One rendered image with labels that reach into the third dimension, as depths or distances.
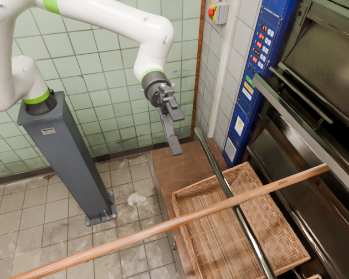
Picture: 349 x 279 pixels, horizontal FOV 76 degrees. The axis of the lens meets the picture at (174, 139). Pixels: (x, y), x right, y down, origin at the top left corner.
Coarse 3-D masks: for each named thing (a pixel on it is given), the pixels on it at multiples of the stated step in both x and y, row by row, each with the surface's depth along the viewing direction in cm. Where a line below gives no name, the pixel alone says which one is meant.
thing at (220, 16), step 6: (216, 0) 126; (222, 0) 126; (210, 6) 129; (216, 6) 122; (222, 6) 121; (228, 6) 122; (216, 12) 123; (222, 12) 124; (210, 18) 132; (216, 18) 125; (222, 18) 126
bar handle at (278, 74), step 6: (270, 66) 86; (276, 72) 83; (282, 78) 81; (282, 84) 81; (288, 84) 79; (282, 90) 83; (294, 90) 76; (300, 96) 74; (306, 96) 73; (306, 102) 72; (312, 102) 71; (312, 108) 71; (318, 108) 69; (318, 114) 69; (324, 114) 68; (324, 120) 68; (330, 120) 66; (318, 126) 69
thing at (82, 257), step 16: (304, 176) 84; (256, 192) 79; (208, 208) 75; (224, 208) 76; (160, 224) 72; (176, 224) 72; (112, 240) 69; (128, 240) 68; (80, 256) 65; (96, 256) 66; (32, 272) 63; (48, 272) 63
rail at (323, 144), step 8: (264, 80) 85; (272, 88) 81; (280, 96) 78; (288, 104) 75; (296, 112) 72; (296, 120) 72; (304, 120) 70; (304, 128) 70; (312, 128) 67; (312, 136) 67; (320, 136) 65; (320, 144) 65; (328, 144) 63; (328, 152) 63; (336, 152) 61; (336, 160) 61; (344, 160) 60; (344, 168) 59
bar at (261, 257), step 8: (200, 136) 102; (208, 152) 95; (208, 160) 94; (216, 168) 90; (216, 176) 89; (224, 184) 85; (224, 192) 84; (232, 192) 83; (232, 208) 80; (240, 208) 79; (240, 216) 76; (240, 224) 76; (248, 224) 75; (248, 232) 73; (248, 240) 72; (256, 240) 71; (256, 248) 70; (256, 256) 69; (264, 256) 68; (264, 264) 67; (264, 272) 66; (272, 272) 65
